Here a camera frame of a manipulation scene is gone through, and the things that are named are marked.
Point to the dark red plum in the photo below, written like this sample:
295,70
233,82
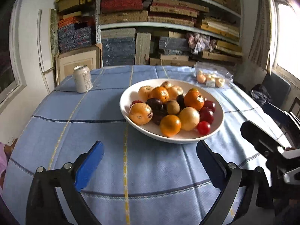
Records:
210,105
206,115

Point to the yellow orange streaked fruit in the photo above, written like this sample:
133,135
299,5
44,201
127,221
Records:
140,113

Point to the crumpled pink plastic bag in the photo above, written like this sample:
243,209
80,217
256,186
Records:
199,41

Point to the dark brown wrinkled fruit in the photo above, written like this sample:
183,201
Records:
180,100
154,103
159,118

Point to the purple cloth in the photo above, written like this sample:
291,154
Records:
2,159

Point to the bright window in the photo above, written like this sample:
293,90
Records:
286,35

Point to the large pale yellow fruit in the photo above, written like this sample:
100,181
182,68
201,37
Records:
189,118

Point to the orange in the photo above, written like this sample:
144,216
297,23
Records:
160,93
194,99

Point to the black clothes pile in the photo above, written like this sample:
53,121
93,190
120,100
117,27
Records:
260,91

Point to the orange round tomato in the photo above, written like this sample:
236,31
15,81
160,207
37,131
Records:
170,125

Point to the white oval plate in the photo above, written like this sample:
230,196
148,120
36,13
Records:
150,131

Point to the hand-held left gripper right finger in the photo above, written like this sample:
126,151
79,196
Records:
211,166

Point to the upright tan woven box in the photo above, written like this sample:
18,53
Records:
143,48

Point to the brick pattern curtain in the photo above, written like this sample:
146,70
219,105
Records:
260,28

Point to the silver drink can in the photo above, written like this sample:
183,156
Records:
83,78

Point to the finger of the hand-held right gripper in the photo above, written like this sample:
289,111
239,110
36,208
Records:
257,134

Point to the white narrow board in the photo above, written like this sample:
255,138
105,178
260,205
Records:
43,51

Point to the stack of blue patterned boxes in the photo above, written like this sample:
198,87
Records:
118,50
173,44

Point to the mottled grey green slab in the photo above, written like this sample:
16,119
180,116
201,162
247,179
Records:
54,30

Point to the cardboard box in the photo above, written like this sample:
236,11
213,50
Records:
77,63

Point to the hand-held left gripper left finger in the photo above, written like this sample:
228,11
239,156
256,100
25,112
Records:
90,166

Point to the white framed window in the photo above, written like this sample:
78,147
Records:
11,58

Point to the small brownish yellow fruit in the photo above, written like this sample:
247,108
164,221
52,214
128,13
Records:
173,106

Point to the white metal shelf rack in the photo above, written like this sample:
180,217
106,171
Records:
140,24

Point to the dark blue chair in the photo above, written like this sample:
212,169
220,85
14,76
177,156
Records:
276,84

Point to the stack of blue red boxes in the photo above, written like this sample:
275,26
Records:
75,37

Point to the tan round fruit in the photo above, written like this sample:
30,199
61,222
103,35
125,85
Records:
166,84
176,91
145,92

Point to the group of pale small fruits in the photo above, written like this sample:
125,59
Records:
211,78

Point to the clear plastic clamshell box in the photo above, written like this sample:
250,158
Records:
222,71

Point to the stack of red patterned boxes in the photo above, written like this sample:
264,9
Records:
121,2

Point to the red cherry tomato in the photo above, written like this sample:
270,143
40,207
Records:
203,127
136,102

